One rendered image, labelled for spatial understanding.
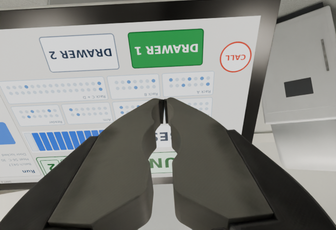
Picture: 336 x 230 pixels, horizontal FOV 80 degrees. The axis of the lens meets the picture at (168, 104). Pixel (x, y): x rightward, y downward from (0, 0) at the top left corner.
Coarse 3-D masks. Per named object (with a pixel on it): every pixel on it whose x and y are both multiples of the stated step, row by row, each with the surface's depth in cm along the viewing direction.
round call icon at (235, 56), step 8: (232, 40) 25; (240, 40) 25; (248, 40) 25; (224, 48) 26; (232, 48) 26; (240, 48) 26; (248, 48) 26; (224, 56) 26; (232, 56) 26; (240, 56) 26; (248, 56) 26; (224, 64) 27; (232, 64) 27; (240, 64) 27; (248, 64) 27; (224, 72) 27; (232, 72) 27; (240, 72) 27; (248, 72) 27
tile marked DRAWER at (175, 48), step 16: (128, 32) 25; (144, 32) 25; (160, 32) 25; (176, 32) 25; (192, 32) 25; (144, 48) 26; (160, 48) 26; (176, 48) 26; (192, 48) 26; (144, 64) 27; (160, 64) 27; (176, 64) 27; (192, 64) 27
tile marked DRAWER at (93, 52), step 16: (112, 32) 25; (48, 48) 25; (64, 48) 26; (80, 48) 26; (96, 48) 26; (112, 48) 26; (48, 64) 26; (64, 64) 27; (80, 64) 27; (96, 64) 27; (112, 64) 27
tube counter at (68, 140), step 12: (24, 132) 32; (36, 132) 32; (48, 132) 32; (60, 132) 32; (72, 132) 32; (84, 132) 32; (96, 132) 32; (36, 144) 33; (48, 144) 33; (60, 144) 33; (72, 144) 33
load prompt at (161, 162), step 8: (160, 152) 34; (168, 152) 34; (40, 160) 35; (48, 160) 35; (56, 160) 35; (152, 160) 35; (160, 160) 35; (168, 160) 35; (40, 168) 36; (48, 168) 36; (152, 168) 36; (160, 168) 36; (168, 168) 36
